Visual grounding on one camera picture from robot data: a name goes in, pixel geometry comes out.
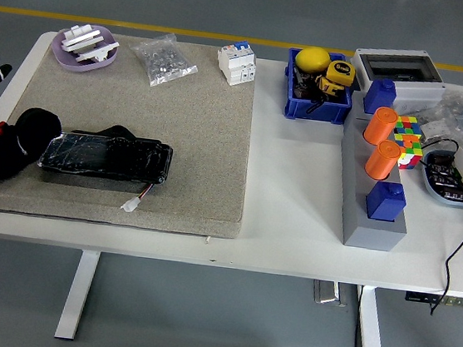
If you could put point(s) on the blue block with knob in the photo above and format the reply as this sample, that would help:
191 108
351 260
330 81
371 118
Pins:
379 97
385 203

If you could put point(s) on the clear bag of metal nuts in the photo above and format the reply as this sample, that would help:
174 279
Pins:
165 61

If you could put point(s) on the grey distribution box, clear lid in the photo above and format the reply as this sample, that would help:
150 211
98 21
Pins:
418 92

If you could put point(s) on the purple plastic bowl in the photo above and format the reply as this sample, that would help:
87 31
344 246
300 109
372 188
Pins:
66 60

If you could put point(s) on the black desk control panel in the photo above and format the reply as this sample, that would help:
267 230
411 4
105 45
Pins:
436 300

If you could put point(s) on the blue plastic bin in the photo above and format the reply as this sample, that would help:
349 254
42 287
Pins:
326 112

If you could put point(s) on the multicolour puzzle cube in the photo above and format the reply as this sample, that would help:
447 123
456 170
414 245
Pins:
408 126
411 152

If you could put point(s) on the white circuit breaker, blue switch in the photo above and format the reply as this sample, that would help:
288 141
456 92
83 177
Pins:
235 64

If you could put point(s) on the grey-brown mat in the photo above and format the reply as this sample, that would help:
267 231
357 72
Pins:
201 145

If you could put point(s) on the white plastic rail piece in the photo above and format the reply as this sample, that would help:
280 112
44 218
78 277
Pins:
81 37
99 50

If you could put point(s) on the dark brown tool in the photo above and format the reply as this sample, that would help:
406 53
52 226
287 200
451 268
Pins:
304 87

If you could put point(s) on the black rag with red patch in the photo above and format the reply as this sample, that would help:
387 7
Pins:
8 148

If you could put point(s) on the black electronic modules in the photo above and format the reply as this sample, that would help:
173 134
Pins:
441 166

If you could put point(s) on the metal floor box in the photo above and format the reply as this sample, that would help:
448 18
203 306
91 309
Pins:
326 293

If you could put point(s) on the blue-grey bowl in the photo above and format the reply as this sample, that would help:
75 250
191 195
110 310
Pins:
430 187

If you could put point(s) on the yellow and black tape measure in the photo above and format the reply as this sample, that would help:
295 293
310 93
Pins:
329 88

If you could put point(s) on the long grey slotted base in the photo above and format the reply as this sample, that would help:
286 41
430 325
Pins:
356 179

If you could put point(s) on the orange cylinder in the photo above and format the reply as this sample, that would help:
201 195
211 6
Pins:
380 125
382 160

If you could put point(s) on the white table leg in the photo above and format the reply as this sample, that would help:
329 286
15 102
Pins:
77 294
370 331

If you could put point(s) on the black glossy display panel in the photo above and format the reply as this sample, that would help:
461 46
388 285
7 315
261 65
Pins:
108 157

